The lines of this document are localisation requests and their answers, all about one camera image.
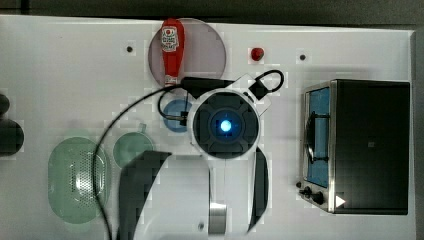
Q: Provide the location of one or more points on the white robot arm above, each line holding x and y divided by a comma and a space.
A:
212, 187

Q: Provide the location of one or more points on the green metal mug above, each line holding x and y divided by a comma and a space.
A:
131, 144

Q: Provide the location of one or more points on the blue bowl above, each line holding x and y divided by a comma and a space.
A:
175, 108

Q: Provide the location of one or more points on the grey round plate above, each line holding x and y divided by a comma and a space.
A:
204, 53

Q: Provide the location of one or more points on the red green toy fruit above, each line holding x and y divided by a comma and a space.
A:
257, 54

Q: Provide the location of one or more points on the red ketchup bottle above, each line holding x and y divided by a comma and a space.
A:
172, 36

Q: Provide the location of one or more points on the black toaster oven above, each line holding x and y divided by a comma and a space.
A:
356, 147

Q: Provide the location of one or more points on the green oval colander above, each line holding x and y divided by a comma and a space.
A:
73, 182

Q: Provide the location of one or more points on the black round pan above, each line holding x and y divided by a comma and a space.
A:
11, 137

